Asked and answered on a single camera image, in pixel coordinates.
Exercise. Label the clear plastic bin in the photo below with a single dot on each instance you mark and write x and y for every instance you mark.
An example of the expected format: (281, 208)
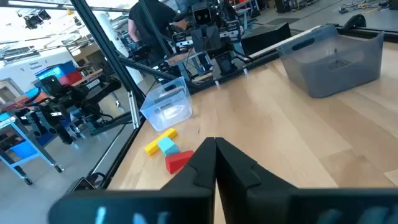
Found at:
(164, 105)

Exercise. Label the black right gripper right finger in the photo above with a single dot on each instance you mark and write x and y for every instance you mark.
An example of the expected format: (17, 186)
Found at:
(255, 202)

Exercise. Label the blue metal cart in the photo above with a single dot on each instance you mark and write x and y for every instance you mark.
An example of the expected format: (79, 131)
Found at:
(28, 149)

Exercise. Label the person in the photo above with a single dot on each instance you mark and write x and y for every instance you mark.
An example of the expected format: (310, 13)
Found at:
(149, 18)

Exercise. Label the long yellow wooden block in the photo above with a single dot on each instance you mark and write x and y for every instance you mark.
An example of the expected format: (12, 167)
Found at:
(155, 145)

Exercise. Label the black frame clamp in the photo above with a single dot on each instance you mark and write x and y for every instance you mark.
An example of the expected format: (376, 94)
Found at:
(354, 21)

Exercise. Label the red wooden block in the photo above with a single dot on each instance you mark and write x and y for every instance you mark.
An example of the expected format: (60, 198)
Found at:
(177, 161)

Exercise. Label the silver aluminium bracket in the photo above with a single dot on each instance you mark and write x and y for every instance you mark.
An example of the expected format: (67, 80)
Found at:
(134, 109)

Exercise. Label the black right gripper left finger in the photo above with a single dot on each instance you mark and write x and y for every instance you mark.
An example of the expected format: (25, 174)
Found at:
(186, 202)

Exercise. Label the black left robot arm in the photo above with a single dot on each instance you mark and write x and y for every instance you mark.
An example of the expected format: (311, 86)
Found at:
(228, 63)

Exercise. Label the dark grey plastic bin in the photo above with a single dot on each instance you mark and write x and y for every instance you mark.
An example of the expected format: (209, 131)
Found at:
(326, 77)

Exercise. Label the black box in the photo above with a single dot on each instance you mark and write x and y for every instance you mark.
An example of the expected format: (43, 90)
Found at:
(265, 39)

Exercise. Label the blue storage crate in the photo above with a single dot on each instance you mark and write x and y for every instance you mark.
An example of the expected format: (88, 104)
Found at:
(54, 71)

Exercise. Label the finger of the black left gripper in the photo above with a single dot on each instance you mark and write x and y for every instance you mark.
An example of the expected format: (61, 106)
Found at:
(199, 39)
(214, 39)

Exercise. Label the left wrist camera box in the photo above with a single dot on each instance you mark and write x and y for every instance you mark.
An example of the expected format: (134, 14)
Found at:
(202, 16)

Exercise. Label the teal wooden block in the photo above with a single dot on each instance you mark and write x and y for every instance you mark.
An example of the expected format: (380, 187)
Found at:
(168, 146)

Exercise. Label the red storage crate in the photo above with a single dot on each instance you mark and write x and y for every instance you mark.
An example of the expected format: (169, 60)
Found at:
(72, 78)

